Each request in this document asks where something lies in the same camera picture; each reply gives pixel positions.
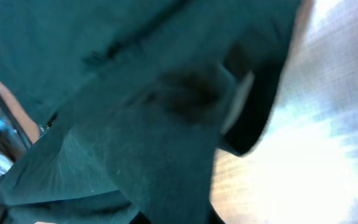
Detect black shorts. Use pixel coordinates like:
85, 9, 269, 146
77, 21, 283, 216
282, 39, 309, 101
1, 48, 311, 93
0, 0, 300, 223

